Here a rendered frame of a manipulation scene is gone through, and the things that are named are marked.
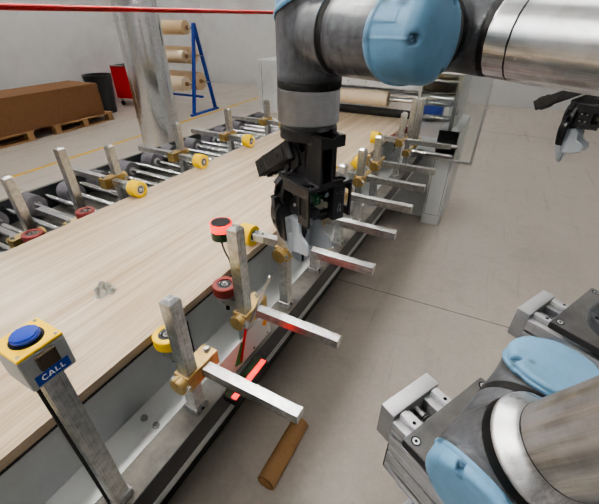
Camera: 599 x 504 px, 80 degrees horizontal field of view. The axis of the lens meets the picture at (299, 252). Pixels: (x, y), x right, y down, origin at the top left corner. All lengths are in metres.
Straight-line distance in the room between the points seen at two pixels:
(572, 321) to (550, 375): 0.52
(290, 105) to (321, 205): 0.13
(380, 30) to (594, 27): 0.17
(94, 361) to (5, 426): 0.20
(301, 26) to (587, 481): 0.47
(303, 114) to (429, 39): 0.15
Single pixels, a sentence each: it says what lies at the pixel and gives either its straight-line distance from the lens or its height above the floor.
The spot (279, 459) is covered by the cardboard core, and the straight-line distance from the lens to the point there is 1.74.
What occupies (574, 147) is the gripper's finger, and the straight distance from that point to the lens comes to 1.18.
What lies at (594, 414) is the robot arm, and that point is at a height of 1.37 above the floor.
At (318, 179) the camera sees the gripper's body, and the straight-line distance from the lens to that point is 0.44.
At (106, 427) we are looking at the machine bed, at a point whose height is 0.67.
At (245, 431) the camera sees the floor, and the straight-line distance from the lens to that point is 1.90.
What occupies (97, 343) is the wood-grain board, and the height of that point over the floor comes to 0.90.
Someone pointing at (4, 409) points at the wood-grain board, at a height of 0.90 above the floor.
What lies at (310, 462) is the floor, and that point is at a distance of 1.82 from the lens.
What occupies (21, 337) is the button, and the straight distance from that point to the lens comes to 0.68.
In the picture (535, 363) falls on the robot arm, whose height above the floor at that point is 1.27.
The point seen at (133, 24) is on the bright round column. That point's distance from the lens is 4.83.
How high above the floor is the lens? 1.63
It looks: 33 degrees down
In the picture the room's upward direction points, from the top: straight up
